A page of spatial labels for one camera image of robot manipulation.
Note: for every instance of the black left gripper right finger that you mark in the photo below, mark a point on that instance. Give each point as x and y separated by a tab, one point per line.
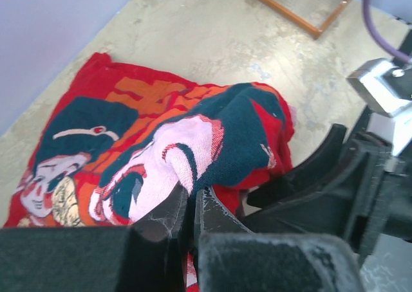
230	257

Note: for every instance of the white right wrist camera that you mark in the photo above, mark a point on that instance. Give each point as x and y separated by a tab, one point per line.
386	90

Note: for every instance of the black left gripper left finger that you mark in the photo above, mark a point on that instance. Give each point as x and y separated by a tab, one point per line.
149	255

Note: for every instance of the red embroidered pillowcase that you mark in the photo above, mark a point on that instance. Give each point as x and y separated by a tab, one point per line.
124	136

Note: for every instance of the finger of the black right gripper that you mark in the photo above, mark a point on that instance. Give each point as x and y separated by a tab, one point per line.
313	184

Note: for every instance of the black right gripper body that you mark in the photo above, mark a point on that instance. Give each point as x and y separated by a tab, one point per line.
379	201

